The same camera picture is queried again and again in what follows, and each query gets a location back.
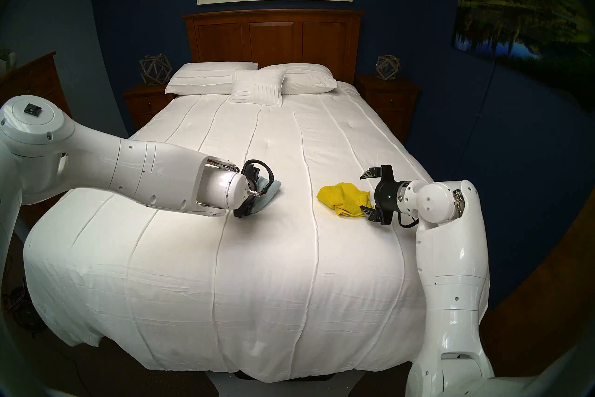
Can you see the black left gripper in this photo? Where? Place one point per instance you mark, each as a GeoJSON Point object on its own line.
{"type": "Point", "coordinates": [255, 175]}

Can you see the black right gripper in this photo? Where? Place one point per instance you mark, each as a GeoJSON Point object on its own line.
{"type": "Point", "coordinates": [388, 197]}

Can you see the light blue hand towel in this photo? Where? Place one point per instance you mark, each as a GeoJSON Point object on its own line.
{"type": "Point", "coordinates": [275, 186]}

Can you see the yellow hand towel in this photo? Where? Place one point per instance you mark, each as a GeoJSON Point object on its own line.
{"type": "Point", "coordinates": [344, 200]}

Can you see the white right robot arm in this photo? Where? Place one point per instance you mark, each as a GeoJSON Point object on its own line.
{"type": "Point", "coordinates": [453, 270]}

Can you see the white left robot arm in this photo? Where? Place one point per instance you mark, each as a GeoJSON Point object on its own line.
{"type": "Point", "coordinates": [116, 168]}

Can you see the small pleated white pillow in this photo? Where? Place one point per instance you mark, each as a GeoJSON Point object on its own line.
{"type": "Point", "coordinates": [258, 89]}

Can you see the brown wooden nightstand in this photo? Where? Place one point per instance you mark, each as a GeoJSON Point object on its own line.
{"type": "Point", "coordinates": [146, 103]}
{"type": "Point", "coordinates": [390, 100]}

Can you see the large white pillow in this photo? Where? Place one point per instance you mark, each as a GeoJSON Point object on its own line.
{"type": "Point", "coordinates": [311, 80]}
{"type": "Point", "coordinates": [200, 77]}

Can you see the white bed comforter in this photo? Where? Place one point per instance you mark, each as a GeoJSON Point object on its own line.
{"type": "Point", "coordinates": [269, 298]}

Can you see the brown wooden headboard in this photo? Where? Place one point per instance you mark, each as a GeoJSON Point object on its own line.
{"type": "Point", "coordinates": [274, 35]}

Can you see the forest lake poster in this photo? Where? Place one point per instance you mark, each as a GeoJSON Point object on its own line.
{"type": "Point", "coordinates": [506, 10]}

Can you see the brown wooden dresser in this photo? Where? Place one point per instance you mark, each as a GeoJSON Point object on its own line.
{"type": "Point", "coordinates": [42, 77]}

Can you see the white plant pot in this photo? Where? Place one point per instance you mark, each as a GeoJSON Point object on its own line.
{"type": "Point", "coordinates": [9, 60]}

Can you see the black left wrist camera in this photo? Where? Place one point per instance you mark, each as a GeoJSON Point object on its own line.
{"type": "Point", "coordinates": [241, 212]}

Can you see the grey geometric frame ornament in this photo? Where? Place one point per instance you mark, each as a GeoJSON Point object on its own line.
{"type": "Point", "coordinates": [152, 75]}
{"type": "Point", "coordinates": [387, 69]}

